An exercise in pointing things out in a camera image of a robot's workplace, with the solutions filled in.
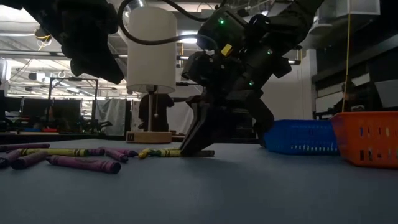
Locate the yellow cable tag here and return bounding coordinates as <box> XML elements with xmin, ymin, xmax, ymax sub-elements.
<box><xmin>220</xmin><ymin>43</ymin><xmax>234</xmax><ymax>58</ymax></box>

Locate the white hanging sheet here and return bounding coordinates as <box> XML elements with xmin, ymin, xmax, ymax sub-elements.
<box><xmin>95</xmin><ymin>98</ymin><xmax>127</xmax><ymax>136</ymax></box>

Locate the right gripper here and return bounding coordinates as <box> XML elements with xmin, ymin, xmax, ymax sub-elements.
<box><xmin>180</xmin><ymin>43</ymin><xmax>292</xmax><ymax>156</ymax></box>

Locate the thick black cable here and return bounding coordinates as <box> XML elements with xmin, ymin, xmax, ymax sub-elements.
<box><xmin>117</xmin><ymin>0</ymin><xmax>220</xmax><ymax>50</ymax></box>

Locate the yellow crayon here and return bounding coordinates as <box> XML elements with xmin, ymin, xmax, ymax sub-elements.
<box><xmin>18</xmin><ymin>148</ymin><xmax>90</xmax><ymax>157</ymax></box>
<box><xmin>138</xmin><ymin>148</ymin><xmax>154</xmax><ymax>160</ymax></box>

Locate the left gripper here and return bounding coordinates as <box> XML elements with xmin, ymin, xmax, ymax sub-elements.
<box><xmin>23</xmin><ymin>0</ymin><xmax>125</xmax><ymax>84</ymax></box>

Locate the table lamp white shade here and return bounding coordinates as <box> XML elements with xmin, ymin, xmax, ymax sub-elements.
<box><xmin>126</xmin><ymin>6</ymin><xmax>178</xmax><ymax>144</ymax></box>

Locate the blue plastic basket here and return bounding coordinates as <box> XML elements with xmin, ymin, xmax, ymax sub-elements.
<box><xmin>264</xmin><ymin>119</ymin><xmax>340</xmax><ymax>156</ymax></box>

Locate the black table frame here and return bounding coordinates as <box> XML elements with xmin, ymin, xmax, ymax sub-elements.
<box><xmin>0</xmin><ymin>132</ymin><xmax>187</xmax><ymax>144</ymax></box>

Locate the person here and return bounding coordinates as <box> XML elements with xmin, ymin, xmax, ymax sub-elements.
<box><xmin>138</xmin><ymin>93</ymin><xmax>175</xmax><ymax>133</ymax></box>
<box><xmin>341</xmin><ymin>81</ymin><xmax>366</xmax><ymax>112</ymax></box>

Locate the black frame rig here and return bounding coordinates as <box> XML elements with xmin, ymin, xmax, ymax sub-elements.
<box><xmin>48</xmin><ymin>77</ymin><xmax>99</xmax><ymax>131</ymax></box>

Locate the ceiling light strip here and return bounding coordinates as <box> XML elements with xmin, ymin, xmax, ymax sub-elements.
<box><xmin>178</xmin><ymin>55</ymin><xmax>302</xmax><ymax>65</ymax></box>

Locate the orange plastic basket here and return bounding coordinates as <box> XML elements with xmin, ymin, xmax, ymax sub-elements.
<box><xmin>329</xmin><ymin>111</ymin><xmax>398</xmax><ymax>170</ymax></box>

